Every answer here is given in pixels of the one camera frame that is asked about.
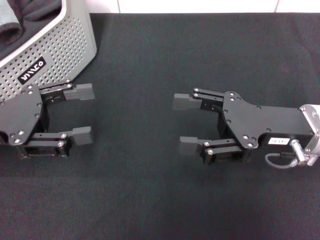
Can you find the grey perforated storage box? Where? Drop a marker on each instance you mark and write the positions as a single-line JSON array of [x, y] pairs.
[[62, 45]]

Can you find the black cloth box lining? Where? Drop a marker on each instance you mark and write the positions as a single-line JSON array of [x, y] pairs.
[[37, 25]]

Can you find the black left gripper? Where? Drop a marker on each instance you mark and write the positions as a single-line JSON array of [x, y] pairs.
[[20, 112]]

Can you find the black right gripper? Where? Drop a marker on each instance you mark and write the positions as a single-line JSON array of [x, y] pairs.
[[250, 122]]

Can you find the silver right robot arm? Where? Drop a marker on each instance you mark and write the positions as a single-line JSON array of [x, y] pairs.
[[313, 112]]

